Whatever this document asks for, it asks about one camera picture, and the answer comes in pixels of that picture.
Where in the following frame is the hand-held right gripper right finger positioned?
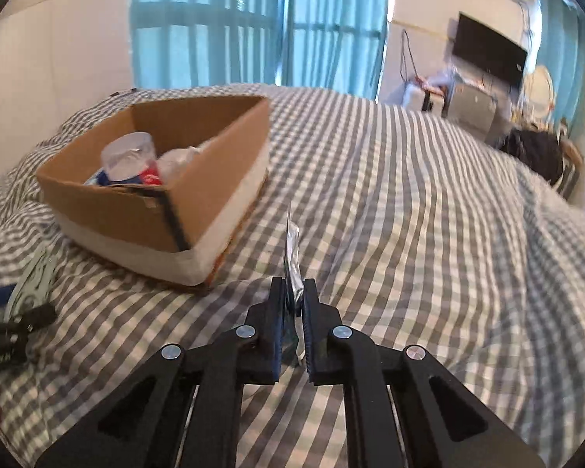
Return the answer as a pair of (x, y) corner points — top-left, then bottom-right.
(300, 278), (547, 468)

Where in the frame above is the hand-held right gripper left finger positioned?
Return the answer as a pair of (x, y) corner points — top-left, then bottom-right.
(34, 276), (289, 468)

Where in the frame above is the green patterned white packet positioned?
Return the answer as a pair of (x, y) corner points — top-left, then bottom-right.
(4, 246), (62, 317)

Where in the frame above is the silver foil packet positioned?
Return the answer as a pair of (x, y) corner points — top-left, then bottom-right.
(283, 201), (305, 369)

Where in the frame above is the cardboard box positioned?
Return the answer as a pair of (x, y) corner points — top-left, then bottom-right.
(35, 95), (272, 296)

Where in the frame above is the crushed red label plastic bottle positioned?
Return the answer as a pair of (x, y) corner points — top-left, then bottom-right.
(85, 131), (164, 187)

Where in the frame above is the white suitcase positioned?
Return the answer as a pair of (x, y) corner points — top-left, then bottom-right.
(402, 83), (444, 115)

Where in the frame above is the silver mini fridge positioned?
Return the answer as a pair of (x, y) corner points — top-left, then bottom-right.
(446, 83), (498, 132)

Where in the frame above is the black backpack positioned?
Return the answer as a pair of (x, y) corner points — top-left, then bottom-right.
(498, 128), (565, 186)

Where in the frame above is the clear plastic bag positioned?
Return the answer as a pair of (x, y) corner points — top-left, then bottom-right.
(422, 66), (456, 96)

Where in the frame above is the silver suitcase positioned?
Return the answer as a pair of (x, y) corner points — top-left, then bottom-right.
(556, 136), (585, 200)

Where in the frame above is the wide teal curtain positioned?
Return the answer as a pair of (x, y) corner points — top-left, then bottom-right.
(129, 0), (286, 91)

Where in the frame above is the white oval mirror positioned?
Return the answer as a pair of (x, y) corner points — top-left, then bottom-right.
(521, 64), (555, 120)

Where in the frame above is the narrow teal curtain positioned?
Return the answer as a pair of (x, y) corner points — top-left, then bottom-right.
(534, 0), (585, 128)

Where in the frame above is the dark wall cable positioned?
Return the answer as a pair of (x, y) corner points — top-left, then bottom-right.
(399, 29), (420, 83)

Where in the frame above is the black wall television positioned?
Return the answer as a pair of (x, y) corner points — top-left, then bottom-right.
(452, 12), (528, 91)

